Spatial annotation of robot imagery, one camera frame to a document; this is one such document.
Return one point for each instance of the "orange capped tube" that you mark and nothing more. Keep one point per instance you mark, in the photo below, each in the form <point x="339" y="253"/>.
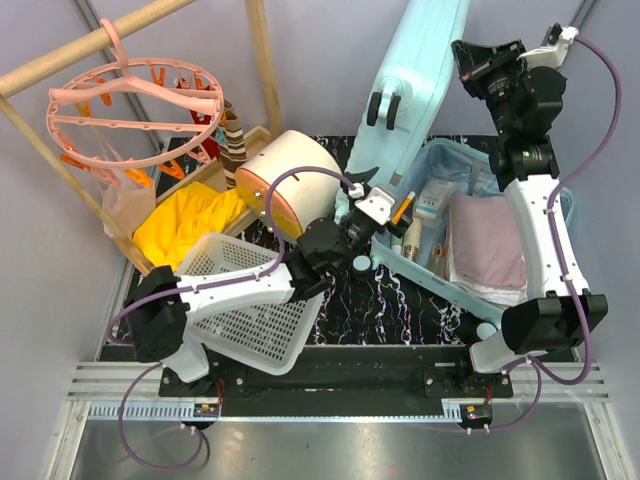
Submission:
<point x="406" y="203"/>

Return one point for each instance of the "pink toy washing machine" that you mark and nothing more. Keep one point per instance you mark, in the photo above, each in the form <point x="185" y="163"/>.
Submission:
<point x="299" y="199"/>

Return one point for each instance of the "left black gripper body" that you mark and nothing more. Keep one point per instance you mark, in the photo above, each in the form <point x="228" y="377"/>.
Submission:
<point x="355" y="232"/>

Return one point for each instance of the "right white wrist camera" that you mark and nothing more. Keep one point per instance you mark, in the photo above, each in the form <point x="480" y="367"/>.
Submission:
<point x="554" y="48"/>

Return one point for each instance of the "wooden clothes rack frame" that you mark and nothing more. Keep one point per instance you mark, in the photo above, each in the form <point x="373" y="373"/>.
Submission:
<point x="53" y="62"/>

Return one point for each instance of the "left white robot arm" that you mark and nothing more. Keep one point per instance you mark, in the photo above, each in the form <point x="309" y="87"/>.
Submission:
<point x="156" y="316"/>

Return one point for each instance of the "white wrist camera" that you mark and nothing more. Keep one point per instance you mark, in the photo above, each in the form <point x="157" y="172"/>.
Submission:
<point x="554" y="48"/>
<point x="377" y="205"/>

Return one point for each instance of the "pink round clip hanger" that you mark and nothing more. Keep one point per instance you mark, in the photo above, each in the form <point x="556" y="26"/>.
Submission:
<point x="147" y="95"/>

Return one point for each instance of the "folded mauve towel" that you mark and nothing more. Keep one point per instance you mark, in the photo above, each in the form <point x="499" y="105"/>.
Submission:
<point x="476" y="212"/>

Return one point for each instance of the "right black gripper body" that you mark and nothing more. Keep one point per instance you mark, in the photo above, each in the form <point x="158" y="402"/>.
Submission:
<point x="497" y="84"/>

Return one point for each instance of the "white cosmetic box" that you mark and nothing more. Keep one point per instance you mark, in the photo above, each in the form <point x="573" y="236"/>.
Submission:
<point x="433" y="201"/>

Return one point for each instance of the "light blue ribbed suitcase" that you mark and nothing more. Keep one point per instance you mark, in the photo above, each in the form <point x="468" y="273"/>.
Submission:
<point x="408" y="91"/>

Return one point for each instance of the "cream cosmetic bottle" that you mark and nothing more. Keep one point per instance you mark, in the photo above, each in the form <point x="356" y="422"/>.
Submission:
<point x="412" y="240"/>

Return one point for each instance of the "yellow cloth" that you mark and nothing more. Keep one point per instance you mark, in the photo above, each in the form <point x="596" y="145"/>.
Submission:
<point x="167" y="236"/>

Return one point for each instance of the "translucent plastic bag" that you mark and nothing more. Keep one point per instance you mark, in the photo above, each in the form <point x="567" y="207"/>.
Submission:
<point x="130" y="198"/>

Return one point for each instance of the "red hanging sock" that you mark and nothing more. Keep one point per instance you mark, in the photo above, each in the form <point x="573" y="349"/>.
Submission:
<point x="208" y="150"/>

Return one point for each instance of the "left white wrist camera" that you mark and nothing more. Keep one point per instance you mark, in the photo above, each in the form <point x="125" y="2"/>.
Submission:
<point x="377" y="205"/>

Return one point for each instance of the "small clear glass bottle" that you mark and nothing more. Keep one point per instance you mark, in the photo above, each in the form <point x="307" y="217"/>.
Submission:
<point x="437" y="262"/>

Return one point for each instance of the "black marble pattern mat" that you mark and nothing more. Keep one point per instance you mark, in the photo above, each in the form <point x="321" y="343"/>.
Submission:
<point x="386" y="308"/>

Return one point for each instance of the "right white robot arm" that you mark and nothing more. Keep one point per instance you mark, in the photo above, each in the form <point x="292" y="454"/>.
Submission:
<point x="523" y="90"/>

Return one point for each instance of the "brown striped sock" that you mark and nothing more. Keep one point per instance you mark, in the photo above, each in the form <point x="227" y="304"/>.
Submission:
<point x="233" y="150"/>

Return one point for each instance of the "white perforated plastic basket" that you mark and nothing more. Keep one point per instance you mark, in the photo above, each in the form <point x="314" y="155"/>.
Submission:
<point x="231" y="312"/>

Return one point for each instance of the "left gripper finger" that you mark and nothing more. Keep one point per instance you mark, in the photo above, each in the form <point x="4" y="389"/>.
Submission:
<point x="399" y="228"/>
<point x="362" y="178"/>

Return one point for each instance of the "aluminium rail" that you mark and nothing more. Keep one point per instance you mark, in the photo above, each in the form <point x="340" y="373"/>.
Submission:
<point x="107" y="381"/>

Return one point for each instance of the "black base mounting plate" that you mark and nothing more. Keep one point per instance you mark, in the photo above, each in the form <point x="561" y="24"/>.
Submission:
<point x="345" y="381"/>

